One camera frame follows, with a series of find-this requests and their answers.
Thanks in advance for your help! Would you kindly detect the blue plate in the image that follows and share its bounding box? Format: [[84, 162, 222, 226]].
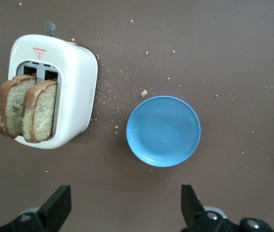
[[126, 96, 202, 168]]

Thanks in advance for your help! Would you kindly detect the brown tablecloth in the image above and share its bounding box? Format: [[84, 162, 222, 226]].
[[0, 0, 274, 232]]

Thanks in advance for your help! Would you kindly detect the white toaster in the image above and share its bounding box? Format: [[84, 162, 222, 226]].
[[8, 21, 98, 149]]

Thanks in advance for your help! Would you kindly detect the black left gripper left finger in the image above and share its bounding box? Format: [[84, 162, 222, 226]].
[[6, 185, 72, 232]]

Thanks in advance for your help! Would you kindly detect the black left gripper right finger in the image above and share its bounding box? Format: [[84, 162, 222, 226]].
[[181, 184, 242, 232]]

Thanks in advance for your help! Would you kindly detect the brown bread slice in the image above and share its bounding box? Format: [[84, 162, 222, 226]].
[[0, 74, 37, 140], [21, 78, 58, 144]]

